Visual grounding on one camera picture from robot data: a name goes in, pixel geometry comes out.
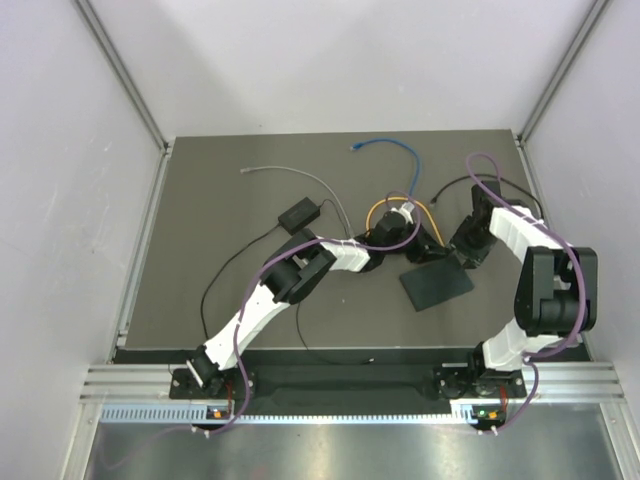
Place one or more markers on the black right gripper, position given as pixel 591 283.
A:
pixel 473 257

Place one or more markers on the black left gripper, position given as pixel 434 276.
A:
pixel 424 247

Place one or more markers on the dark grey network switch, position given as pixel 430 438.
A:
pixel 435 283

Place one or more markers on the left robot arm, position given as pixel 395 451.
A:
pixel 291 274

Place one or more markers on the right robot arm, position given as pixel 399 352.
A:
pixel 556 294

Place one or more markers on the black power adapter brick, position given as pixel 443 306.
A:
pixel 299 216

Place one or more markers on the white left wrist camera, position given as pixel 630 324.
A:
pixel 406 210

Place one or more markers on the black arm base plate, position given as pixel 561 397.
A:
pixel 308 384

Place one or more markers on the grey slotted cable duct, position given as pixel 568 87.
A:
pixel 214 415

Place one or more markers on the aluminium frame rail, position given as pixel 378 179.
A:
pixel 563 382

